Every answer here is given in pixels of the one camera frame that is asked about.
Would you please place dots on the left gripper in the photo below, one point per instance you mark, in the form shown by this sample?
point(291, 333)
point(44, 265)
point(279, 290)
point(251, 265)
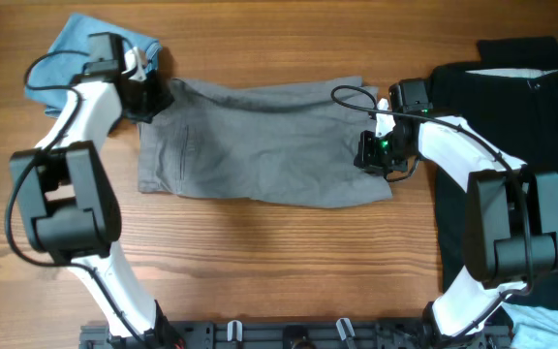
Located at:
point(162, 97)

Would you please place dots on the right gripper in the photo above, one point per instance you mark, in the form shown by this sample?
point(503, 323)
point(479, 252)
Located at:
point(367, 158)

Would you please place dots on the grey shorts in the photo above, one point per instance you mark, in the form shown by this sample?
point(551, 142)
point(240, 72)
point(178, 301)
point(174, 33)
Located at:
point(290, 144)

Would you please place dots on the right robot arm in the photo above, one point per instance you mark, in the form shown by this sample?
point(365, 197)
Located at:
point(510, 237)

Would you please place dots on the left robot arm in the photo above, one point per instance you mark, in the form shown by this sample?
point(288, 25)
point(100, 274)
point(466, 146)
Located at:
point(63, 213)

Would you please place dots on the folded blue denim garment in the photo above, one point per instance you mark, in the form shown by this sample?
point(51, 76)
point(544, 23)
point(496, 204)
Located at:
point(59, 69)

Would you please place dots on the black garment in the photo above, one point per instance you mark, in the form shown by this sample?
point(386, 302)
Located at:
point(510, 97)

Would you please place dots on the light blue garment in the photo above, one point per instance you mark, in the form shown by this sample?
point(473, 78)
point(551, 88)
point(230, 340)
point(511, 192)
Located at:
point(533, 327)

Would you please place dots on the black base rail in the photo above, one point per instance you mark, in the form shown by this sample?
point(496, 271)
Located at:
point(344, 333)

